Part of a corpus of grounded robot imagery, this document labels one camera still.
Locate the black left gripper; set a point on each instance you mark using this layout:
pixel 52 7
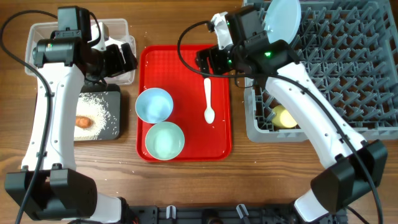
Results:
pixel 119 66

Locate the orange carrot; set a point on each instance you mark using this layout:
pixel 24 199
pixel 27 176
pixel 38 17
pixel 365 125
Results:
pixel 83 122

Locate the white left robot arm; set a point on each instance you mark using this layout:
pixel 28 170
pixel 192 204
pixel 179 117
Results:
pixel 48 186

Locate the grey dishwasher rack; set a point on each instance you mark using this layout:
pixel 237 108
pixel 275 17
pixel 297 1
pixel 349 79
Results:
pixel 349 49

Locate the green bowl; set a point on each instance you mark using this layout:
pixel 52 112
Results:
pixel 165 141

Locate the red plastic tray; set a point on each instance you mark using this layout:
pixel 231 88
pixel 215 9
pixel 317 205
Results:
pixel 160 67

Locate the large light blue plate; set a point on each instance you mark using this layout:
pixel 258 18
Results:
pixel 282 20

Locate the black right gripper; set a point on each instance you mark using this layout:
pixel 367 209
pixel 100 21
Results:
pixel 213 55

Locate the small light blue bowl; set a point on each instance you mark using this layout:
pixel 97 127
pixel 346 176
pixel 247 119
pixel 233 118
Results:
pixel 154 105

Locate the black waste tray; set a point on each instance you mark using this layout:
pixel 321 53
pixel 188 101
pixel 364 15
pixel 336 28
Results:
pixel 109 105

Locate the pile of white rice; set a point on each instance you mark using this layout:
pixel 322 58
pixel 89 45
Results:
pixel 96 124

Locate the clear plastic waste bin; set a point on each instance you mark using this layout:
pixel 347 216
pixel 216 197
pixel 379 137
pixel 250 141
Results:
pixel 116 32

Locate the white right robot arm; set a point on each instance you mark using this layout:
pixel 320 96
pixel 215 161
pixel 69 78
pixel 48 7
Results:
pixel 260 48

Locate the white plastic spoon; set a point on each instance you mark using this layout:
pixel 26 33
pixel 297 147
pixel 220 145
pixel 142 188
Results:
pixel 209 113

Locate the yellow plastic cup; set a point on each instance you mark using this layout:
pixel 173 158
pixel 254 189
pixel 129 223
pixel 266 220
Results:
pixel 282 118

